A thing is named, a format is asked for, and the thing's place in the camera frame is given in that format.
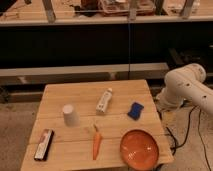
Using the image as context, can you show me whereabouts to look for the clear plastic container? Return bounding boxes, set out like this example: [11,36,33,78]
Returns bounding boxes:
[98,0,156,15]

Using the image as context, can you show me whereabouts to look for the black cables on floor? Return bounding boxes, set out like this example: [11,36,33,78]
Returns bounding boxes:
[156,105,213,171]

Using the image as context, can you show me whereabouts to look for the orange carrot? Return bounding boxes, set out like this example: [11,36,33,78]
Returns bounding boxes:
[93,126,102,160]

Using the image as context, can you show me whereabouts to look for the white paper cup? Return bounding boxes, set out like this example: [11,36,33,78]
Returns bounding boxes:
[62,104,79,127]

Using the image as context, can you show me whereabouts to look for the long metal shelf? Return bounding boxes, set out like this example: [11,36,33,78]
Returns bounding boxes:
[0,0,213,27]

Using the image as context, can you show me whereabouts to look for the blue sponge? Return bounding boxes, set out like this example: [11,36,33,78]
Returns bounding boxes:
[128,102,144,120]

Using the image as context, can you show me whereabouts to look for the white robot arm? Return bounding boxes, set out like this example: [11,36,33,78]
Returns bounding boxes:
[156,63,213,115]

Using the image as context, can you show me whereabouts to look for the white plastic bottle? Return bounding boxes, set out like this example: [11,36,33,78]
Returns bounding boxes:
[96,88,113,114]

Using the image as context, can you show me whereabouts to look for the wooden table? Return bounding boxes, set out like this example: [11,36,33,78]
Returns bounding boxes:
[21,80,173,171]

